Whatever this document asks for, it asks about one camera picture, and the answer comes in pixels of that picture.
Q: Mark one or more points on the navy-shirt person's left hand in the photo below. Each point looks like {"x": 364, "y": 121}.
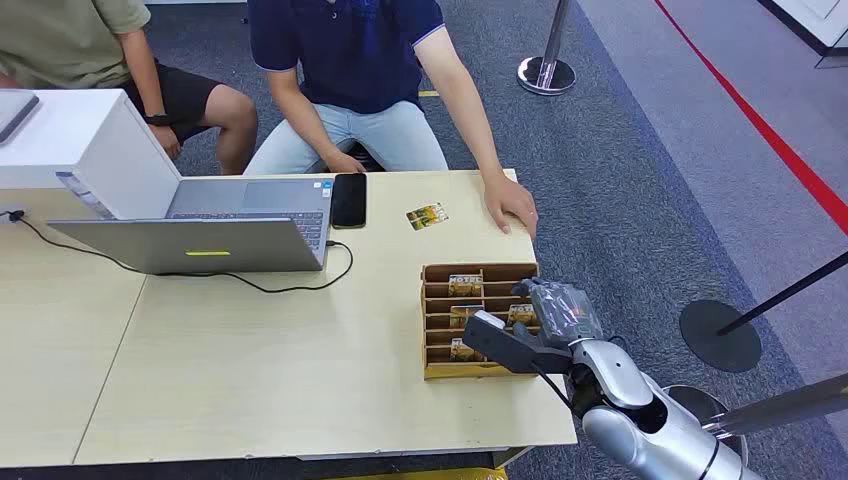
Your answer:
{"x": 509, "y": 202}

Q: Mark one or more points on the navy-shirt person's right hand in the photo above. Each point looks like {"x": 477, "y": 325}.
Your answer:
{"x": 343, "y": 162}

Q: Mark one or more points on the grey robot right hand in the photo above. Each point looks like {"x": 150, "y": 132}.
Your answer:
{"x": 562, "y": 310}

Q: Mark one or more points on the olive-shirt person's left hand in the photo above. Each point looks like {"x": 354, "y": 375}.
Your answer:
{"x": 166, "y": 140}

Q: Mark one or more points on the olive-shirt person's left forearm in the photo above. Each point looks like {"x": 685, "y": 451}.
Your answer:
{"x": 140, "y": 76}

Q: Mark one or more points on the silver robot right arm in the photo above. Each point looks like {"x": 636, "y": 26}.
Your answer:
{"x": 639, "y": 424}

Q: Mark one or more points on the navy-shirt person's left forearm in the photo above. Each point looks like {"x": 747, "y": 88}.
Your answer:
{"x": 464, "y": 112}

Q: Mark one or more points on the navy-shirt person's right forearm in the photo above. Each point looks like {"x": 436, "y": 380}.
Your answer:
{"x": 305, "y": 116}

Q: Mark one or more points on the hotel key card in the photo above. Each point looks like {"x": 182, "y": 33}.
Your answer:
{"x": 427, "y": 216}
{"x": 464, "y": 316}
{"x": 522, "y": 314}
{"x": 465, "y": 285}
{"x": 464, "y": 351}

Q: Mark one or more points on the person in navy shirt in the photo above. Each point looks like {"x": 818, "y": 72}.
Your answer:
{"x": 351, "y": 53}

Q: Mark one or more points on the wooden card holder box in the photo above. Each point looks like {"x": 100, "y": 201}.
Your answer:
{"x": 437, "y": 334}

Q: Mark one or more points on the person in olive shirt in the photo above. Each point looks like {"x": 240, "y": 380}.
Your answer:
{"x": 60, "y": 40}

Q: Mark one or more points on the black stool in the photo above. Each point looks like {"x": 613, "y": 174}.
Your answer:
{"x": 364, "y": 156}

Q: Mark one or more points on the black wristwatch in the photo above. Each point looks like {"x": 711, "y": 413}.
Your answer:
{"x": 157, "y": 120}

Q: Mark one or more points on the black smartphone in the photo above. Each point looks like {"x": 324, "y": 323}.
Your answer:
{"x": 348, "y": 200}

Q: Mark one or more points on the white cabinet box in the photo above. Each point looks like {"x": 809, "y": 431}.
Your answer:
{"x": 99, "y": 152}

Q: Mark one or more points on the silver laptop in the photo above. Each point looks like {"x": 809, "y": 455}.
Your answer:
{"x": 199, "y": 245}

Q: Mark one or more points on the grey tablet device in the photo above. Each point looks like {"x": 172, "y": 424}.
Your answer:
{"x": 13, "y": 112}

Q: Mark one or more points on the red floor tape line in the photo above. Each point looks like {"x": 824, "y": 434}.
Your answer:
{"x": 768, "y": 136}

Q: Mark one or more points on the white display platform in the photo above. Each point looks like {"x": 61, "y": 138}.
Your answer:
{"x": 805, "y": 20}

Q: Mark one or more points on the chrome stanchion post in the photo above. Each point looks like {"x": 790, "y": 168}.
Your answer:
{"x": 782, "y": 405}
{"x": 547, "y": 69}

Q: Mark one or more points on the black stanchion post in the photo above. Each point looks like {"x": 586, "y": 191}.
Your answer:
{"x": 719, "y": 338}

